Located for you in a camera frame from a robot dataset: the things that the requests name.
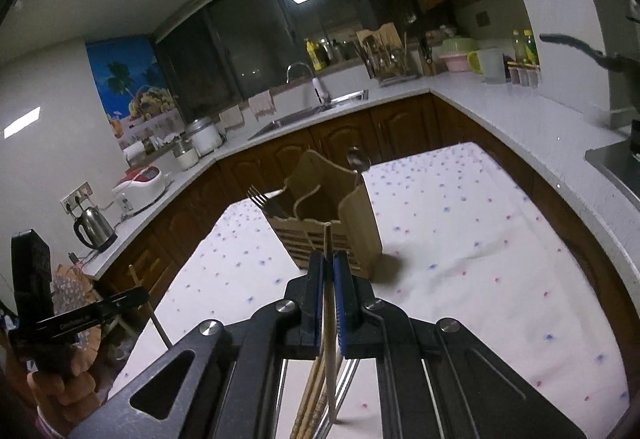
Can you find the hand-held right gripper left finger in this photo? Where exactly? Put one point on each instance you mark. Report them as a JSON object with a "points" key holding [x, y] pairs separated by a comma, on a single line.
{"points": [[316, 299]]}

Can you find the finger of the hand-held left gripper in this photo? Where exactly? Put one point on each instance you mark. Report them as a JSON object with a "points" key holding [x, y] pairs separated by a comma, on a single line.
{"points": [[75, 320]]}

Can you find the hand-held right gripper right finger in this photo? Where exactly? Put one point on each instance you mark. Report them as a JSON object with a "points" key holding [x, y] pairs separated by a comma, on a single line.
{"points": [[341, 299]]}

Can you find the metal chopstick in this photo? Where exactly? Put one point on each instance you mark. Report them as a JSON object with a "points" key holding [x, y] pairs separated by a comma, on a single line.
{"points": [[345, 389], [351, 376]]}

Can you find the wooden chopstick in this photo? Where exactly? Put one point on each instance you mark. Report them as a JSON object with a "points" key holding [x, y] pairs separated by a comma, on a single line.
{"points": [[159, 326], [318, 394], [299, 421], [330, 389], [309, 414]]}

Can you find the dish rack with utensils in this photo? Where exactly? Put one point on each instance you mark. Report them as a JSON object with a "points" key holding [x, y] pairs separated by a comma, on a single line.
{"points": [[390, 64]]}

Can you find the person's left hand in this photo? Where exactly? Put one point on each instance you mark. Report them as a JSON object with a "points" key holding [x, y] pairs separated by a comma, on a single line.
{"points": [[65, 394]]}

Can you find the floral cloth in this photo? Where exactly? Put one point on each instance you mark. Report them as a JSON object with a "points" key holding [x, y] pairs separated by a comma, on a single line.
{"points": [[70, 289]]}

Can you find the steel electric kettle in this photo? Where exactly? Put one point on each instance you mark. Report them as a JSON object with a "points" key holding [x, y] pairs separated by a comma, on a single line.
{"points": [[95, 229]]}

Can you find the metal fork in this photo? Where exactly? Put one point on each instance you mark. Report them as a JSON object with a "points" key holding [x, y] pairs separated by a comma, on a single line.
{"points": [[267, 204]]}

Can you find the white dotted tablecloth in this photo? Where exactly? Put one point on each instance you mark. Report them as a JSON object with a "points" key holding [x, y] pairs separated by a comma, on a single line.
{"points": [[450, 244]]}

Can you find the metal spoon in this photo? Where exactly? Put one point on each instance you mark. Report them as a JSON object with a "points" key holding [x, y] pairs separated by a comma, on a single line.
{"points": [[357, 160]]}

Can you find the red and white rice cooker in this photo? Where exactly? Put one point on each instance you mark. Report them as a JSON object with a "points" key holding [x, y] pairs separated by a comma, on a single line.
{"points": [[142, 186]]}

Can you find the wooden lower cabinets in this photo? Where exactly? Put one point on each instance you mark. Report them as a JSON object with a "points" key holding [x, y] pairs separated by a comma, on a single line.
{"points": [[320, 139]]}

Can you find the stainless steel sink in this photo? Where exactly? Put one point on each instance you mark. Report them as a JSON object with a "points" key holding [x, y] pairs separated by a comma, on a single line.
{"points": [[305, 116]]}

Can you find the hanging dish cloth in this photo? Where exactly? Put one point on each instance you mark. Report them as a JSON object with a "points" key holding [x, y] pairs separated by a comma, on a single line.
{"points": [[231, 118], [262, 104]]}

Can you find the chrome kitchen faucet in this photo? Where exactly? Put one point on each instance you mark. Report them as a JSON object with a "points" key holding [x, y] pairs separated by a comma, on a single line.
{"points": [[312, 81]]}

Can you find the white kitchen countertop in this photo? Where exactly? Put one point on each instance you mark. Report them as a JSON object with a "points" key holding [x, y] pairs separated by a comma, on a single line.
{"points": [[500, 114]]}

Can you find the yellow oil bottle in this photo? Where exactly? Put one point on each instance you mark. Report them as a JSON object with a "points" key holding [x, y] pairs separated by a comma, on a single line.
{"points": [[316, 55]]}

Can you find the dark glass bottle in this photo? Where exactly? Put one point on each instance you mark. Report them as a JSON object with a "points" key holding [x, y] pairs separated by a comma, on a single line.
{"points": [[340, 51]]}

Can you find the wooden knife block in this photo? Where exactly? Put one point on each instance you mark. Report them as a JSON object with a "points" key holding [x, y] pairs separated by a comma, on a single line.
{"points": [[427, 61]]}

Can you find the wooden cutting board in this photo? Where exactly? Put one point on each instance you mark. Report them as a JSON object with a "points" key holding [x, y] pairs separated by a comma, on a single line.
{"points": [[385, 36]]}

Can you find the stacked pink and green bowls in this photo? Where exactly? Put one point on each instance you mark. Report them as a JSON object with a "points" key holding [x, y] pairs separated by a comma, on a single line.
{"points": [[457, 56]]}

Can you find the dark kitchen window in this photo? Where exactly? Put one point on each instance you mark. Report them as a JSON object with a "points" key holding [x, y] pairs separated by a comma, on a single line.
{"points": [[240, 34]]}

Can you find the yellow container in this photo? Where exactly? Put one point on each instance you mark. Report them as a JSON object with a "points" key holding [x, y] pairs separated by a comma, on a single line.
{"points": [[492, 66]]}

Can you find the seasoning jar rack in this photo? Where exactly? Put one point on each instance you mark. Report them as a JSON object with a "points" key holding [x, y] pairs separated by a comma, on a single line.
{"points": [[524, 75]]}

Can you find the gas stove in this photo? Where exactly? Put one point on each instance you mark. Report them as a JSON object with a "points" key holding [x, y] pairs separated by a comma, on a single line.
{"points": [[615, 169]]}

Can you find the condiment bottles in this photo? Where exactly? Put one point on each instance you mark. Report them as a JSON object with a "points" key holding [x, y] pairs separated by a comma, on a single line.
{"points": [[526, 48]]}

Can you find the black wok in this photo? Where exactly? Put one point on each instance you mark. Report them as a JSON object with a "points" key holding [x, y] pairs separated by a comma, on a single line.
{"points": [[575, 44]]}

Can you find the wall power socket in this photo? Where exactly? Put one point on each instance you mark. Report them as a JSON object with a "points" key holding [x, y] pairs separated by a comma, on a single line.
{"points": [[77, 199]]}

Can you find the tropical fruit wall poster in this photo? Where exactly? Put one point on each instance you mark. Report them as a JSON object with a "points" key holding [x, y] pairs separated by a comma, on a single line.
{"points": [[125, 84]]}

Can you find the dark wall switch plate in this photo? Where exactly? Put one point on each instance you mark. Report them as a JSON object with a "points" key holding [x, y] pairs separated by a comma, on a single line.
{"points": [[481, 19]]}

